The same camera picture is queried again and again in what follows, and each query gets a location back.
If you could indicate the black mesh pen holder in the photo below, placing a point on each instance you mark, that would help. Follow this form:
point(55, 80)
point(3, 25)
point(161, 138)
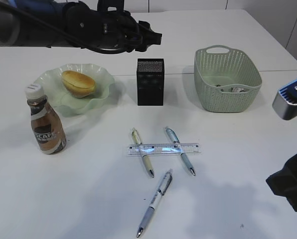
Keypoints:
point(150, 81)

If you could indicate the clear plastic ruler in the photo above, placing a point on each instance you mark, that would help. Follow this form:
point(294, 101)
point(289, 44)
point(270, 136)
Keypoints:
point(165, 148)

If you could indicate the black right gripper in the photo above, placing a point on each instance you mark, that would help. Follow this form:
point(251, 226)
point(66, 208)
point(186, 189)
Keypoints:
point(284, 182)

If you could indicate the brown plastic drink bottle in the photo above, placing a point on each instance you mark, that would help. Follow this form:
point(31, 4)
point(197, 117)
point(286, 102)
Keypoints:
point(45, 122)

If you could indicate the green wavy glass plate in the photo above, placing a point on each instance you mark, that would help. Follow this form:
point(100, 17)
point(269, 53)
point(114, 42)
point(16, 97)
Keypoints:
point(66, 104)

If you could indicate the white blue-grip pen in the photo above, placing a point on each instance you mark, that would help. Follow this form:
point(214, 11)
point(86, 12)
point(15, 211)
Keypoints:
point(157, 196)

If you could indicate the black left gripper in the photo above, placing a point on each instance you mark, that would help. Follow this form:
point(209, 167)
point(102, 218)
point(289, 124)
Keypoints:
point(108, 30)

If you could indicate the blue-grey pen under ruler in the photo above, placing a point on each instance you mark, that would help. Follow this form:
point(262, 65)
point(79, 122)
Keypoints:
point(173, 137)

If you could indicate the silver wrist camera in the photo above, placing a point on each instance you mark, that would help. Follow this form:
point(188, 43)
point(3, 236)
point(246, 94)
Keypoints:
point(104, 5)
point(285, 102)

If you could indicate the green woven plastic basket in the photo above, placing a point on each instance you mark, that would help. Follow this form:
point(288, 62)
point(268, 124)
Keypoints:
point(227, 67)

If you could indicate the yellow bread roll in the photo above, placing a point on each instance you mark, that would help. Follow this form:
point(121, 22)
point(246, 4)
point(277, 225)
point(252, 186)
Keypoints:
point(78, 84)

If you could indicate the large paper ball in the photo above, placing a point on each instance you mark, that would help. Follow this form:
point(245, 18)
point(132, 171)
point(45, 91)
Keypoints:
point(234, 90)

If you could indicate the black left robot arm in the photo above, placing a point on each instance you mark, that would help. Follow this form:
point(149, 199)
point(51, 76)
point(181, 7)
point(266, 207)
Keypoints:
point(39, 23)

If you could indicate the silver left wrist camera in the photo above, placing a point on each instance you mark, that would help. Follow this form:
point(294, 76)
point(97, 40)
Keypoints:
point(104, 5)

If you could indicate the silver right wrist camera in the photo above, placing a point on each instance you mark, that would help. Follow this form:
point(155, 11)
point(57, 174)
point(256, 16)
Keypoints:
point(285, 102)

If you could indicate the yellow-green pen under ruler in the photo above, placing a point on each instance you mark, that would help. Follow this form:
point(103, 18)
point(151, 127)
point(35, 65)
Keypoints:
point(145, 158)

